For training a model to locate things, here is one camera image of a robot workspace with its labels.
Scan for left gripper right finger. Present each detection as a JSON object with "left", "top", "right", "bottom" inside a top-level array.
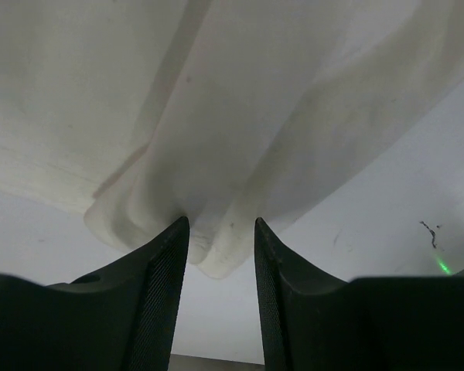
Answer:
[{"left": 254, "top": 219, "right": 464, "bottom": 370}]

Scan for cream white t shirt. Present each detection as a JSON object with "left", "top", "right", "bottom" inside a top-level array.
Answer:
[{"left": 0, "top": 1, "right": 464, "bottom": 279}]

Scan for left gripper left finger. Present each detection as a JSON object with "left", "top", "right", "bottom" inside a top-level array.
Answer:
[{"left": 0, "top": 217, "right": 189, "bottom": 370}]

